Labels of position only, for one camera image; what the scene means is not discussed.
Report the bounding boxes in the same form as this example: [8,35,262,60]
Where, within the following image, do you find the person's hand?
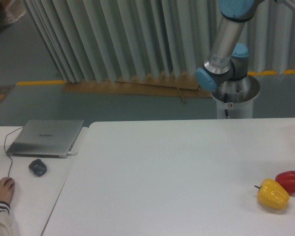
[0,177,13,204]

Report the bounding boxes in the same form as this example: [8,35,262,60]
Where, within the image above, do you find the beige striped sleeve forearm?
[0,202,14,236]

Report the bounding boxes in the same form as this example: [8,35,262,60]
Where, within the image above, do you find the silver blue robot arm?
[196,0,295,91]

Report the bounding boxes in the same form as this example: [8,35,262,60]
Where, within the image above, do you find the black round gadget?
[29,159,47,177]

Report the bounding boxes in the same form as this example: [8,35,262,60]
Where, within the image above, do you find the silver closed laptop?
[7,119,84,158]

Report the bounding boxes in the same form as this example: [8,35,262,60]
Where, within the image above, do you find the white usb plug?
[67,152,78,156]

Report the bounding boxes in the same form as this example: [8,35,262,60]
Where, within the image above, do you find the pale green curtain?
[23,0,295,83]

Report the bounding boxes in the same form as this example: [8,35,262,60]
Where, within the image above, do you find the plastic wrapped cardboard box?
[0,0,27,26]

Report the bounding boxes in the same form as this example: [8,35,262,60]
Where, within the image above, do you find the brown cardboard sheet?
[62,72,211,103]

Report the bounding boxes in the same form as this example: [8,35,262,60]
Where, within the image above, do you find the yellow bell pepper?
[254,178,290,210]

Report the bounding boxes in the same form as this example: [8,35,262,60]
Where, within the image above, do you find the red bell pepper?
[275,171,295,194]

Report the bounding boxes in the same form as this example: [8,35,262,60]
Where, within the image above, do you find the black mouse cable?
[0,125,25,178]

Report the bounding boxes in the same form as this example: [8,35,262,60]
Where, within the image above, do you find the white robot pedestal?
[211,75,260,119]

